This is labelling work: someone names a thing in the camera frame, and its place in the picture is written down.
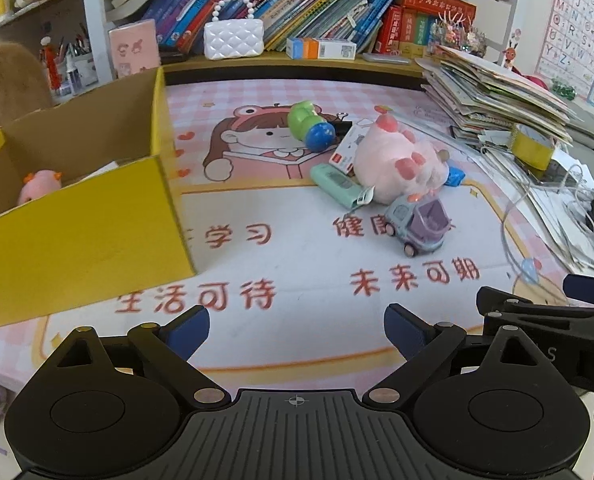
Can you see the pink printed cup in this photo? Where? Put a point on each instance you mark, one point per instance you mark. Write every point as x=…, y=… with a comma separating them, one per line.
x=134, y=50

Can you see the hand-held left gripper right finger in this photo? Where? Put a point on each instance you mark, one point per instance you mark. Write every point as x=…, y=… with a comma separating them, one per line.
x=404, y=332

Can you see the blue orange white carton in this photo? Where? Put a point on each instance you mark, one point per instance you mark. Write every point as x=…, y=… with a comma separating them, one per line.
x=322, y=49

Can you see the pen holder with pens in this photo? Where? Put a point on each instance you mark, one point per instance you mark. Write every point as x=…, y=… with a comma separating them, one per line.
x=72, y=65

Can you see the large pink plush pig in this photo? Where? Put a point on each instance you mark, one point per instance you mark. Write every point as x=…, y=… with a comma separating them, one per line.
x=397, y=160

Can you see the row of colourful books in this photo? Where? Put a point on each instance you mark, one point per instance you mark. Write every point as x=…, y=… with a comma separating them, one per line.
x=257, y=5

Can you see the yellow cardboard box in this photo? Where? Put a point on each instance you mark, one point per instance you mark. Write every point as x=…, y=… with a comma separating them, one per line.
x=77, y=240

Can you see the antler figurine decoration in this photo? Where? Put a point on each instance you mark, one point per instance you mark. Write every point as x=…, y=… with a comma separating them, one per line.
x=457, y=30

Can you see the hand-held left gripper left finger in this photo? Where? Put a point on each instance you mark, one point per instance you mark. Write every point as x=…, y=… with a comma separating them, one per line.
x=187, y=332

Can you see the pink printed desk mat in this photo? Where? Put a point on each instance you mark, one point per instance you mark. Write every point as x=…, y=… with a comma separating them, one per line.
x=287, y=260

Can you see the alphabet wall poster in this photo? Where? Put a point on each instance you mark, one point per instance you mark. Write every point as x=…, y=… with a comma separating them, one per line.
x=577, y=25

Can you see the white shelf post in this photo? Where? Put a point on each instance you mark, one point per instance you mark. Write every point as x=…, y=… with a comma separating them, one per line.
x=94, y=20

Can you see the mint green handheld device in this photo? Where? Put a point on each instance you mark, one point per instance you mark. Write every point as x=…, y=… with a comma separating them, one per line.
x=334, y=185

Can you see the black binder clip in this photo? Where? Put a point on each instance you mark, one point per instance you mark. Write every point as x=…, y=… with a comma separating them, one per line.
x=341, y=125

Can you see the yellow tape roll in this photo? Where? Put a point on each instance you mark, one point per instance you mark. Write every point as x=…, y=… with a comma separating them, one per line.
x=529, y=145

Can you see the stack of papers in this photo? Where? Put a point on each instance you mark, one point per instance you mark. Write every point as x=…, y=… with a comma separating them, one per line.
x=492, y=95

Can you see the purple grey toy truck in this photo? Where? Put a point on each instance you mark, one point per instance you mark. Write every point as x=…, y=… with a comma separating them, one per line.
x=419, y=225

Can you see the small white red-label box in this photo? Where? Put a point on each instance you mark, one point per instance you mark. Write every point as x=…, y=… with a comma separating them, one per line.
x=349, y=152

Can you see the wooden bookshelf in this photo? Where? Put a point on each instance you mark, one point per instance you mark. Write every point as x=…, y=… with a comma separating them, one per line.
x=277, y=65

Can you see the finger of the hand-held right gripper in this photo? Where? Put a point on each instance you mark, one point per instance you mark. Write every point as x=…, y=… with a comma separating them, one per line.
x=592, y=290
x=552, y=317

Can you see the small green ornament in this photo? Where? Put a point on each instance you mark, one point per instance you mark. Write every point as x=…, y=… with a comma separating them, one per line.
x=564, y=87

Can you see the small pink plush toy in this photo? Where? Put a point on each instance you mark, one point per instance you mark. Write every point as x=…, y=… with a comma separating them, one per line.
x=39, y=187

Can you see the red boxed dictionaries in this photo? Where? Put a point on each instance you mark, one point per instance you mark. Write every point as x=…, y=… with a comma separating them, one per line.
x=417, y=15

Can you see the fluffy tan cat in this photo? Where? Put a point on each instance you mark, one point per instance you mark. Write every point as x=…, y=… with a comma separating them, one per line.
x=7, y=85

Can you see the grey flat case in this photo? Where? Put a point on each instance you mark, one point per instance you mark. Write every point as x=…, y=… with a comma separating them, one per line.
x=386, y=58

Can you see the green blue toy capsule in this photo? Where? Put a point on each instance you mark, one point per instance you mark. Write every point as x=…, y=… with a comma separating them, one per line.
x=307, y=122

